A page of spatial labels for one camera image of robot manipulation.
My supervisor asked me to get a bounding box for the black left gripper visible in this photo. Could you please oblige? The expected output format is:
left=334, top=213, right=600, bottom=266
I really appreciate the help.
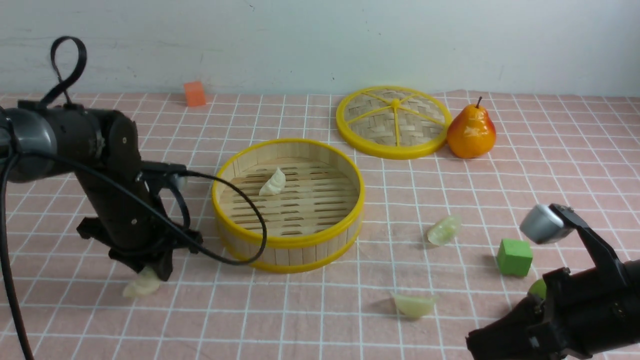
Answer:
left=75, top=112, right=203, bottom=281

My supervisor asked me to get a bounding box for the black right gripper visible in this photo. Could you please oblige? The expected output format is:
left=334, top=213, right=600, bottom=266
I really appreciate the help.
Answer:
left=466, top=268, right=621, bottom=360

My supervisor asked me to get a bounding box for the cream dumpling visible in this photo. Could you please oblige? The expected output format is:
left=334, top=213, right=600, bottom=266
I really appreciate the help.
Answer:
left=258, top=167, right=287, bottom=197
left=122, top=266, right=162, bottom=299

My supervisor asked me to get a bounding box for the pale green dumpling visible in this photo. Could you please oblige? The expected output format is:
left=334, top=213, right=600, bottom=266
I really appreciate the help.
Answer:
left=391, top=292, right=437, bottom=319
left=426, top=215, right=462, bottom=247

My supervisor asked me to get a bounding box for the pale green dumpling front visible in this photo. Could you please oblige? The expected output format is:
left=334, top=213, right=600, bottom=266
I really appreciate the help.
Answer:
left=391, top=292, right=437, bottom=319

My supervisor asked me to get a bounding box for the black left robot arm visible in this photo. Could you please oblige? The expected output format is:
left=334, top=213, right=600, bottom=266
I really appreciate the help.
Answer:
left=1, top=100, right=187, bottom=281

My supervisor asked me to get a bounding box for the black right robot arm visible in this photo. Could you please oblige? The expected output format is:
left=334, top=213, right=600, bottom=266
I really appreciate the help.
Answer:
left=466, top=260, right=640, bottom=360

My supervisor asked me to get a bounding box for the yellow rimmed bamboo steamer tray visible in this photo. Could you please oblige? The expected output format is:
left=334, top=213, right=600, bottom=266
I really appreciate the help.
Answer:
left=212, top=138, right=366, bottom=273

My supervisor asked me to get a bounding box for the yellow rimmed woven steamer lid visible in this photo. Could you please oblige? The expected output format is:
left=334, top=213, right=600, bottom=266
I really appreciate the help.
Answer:
left=334, top=86, right=453, bottom=160

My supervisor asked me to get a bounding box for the green toy watermelon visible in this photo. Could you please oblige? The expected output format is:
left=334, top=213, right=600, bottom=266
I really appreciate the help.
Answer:
left=527, top=278, right=547, bottom=300

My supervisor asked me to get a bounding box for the green foam cube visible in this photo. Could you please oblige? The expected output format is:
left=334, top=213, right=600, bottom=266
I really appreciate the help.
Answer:
left=496, top=238, right=533, bottom=278

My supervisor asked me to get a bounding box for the pink checkered tablecloth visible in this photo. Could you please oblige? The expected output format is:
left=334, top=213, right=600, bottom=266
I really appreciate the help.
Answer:
left=6, top=90, right=639, bottom=360

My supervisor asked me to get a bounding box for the orange foam cube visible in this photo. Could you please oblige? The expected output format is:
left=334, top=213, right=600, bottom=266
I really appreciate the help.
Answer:
left=183, top=80, right=207, bottom=107

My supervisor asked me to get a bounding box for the orange yellow toy pear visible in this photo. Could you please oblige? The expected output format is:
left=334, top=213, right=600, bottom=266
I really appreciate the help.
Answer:
left=446, top=96, right=498, bottom=159

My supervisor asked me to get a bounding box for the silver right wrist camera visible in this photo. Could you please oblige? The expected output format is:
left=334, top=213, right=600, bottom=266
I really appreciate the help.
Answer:
left=519, top=203, right=574, bottom=245

